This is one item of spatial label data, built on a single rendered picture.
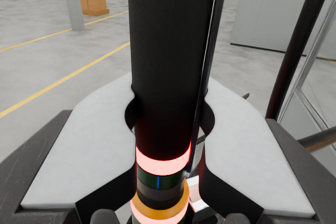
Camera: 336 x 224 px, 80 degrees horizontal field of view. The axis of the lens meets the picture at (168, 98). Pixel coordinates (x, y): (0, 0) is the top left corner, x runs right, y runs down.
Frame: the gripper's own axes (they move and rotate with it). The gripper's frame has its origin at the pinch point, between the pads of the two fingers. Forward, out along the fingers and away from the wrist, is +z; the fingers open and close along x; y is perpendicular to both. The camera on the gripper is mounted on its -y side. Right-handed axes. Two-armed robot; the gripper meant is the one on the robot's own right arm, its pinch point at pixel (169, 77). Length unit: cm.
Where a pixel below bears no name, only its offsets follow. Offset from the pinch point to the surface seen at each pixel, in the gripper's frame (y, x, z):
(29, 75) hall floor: 158, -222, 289
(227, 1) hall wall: 130, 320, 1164
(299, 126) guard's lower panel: 74, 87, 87
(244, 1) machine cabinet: 52, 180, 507
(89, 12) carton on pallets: 145, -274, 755
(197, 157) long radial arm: 49, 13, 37
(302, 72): 48, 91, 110
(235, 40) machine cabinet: 144, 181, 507
